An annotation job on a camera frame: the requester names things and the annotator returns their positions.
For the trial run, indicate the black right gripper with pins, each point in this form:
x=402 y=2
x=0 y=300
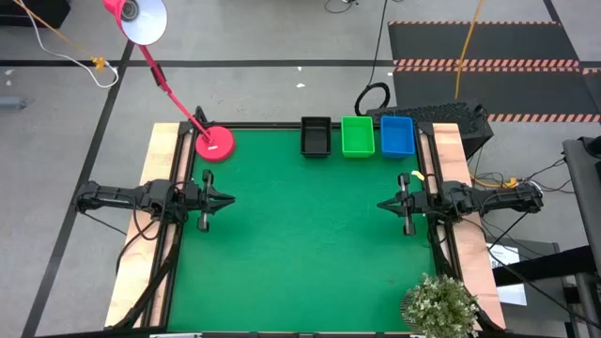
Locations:
x=425 y=202

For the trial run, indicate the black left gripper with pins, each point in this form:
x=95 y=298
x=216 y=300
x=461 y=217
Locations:
x=197 y=202

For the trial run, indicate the blue slotted plastic basket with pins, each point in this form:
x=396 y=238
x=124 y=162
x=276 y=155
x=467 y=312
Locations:
x=397 y=137

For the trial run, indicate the green slotted plastic basket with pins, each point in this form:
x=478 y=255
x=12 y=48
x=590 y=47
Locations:
x=358 y=137

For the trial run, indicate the black slotted plastic basket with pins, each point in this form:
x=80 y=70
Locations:
x=316 y=137

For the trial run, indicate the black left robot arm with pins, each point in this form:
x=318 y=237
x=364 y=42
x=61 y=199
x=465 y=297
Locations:
x=117 y=195

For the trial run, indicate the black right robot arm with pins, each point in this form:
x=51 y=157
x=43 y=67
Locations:
x=507 y=199

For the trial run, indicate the yellow tape tag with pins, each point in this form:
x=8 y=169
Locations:
x=418 y=175

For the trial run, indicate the red desk lamp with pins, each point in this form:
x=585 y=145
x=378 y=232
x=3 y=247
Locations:
x=216 y=143

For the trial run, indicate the green table mat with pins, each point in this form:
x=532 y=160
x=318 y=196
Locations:
x=300 y=235

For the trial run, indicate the wooden table board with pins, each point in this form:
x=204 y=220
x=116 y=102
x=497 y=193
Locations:
x=136 y=263
x=476 y=272

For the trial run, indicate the black perforated computer tower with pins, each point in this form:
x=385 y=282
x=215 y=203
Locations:
x=446 y=112

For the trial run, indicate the potted plant with pale leaves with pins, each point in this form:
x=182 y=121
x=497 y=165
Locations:
x=441 y=307

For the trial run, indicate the white paper sheet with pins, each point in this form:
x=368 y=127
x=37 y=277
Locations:
x=504 y=256

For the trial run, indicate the black metal stand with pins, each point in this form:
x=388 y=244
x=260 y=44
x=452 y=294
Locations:
x=582 y=188

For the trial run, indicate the black striped floor mat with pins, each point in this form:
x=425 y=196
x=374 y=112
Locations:
x=493 y=42

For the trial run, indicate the grey floor object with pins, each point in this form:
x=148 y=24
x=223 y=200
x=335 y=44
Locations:
x=11 y=102

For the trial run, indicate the black box on floor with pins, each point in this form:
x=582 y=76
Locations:
x=33 y=11

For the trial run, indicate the black metal table frame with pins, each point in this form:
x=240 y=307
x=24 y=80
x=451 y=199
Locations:
x=263 y=125

